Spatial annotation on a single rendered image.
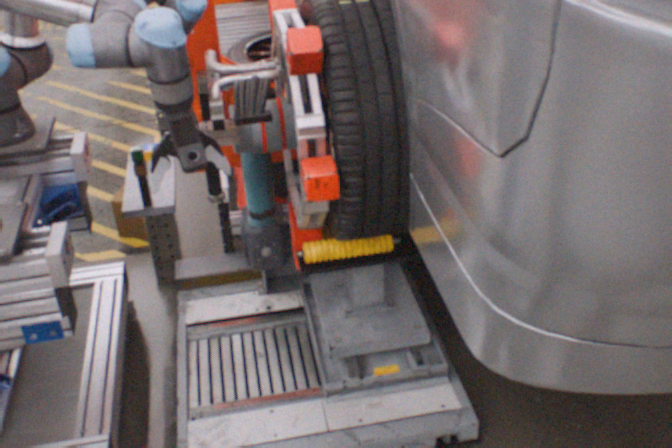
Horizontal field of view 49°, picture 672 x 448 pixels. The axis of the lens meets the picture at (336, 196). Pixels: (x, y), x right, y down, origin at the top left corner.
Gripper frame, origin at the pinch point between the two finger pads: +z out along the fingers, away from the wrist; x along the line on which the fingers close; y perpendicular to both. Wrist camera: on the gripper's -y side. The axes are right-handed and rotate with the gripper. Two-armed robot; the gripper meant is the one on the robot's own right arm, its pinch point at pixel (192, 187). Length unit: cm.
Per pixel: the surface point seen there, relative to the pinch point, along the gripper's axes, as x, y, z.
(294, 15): -38, 52, -3
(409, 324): -55, 12, 81
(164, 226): 5, 91, 90
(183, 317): 7, 56, 101
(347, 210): -35.2, 9.3, 26.0
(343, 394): -30, 1, 89
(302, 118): -28.8, 20.4, 5.0
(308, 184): -25.7, 8.3, 14.1
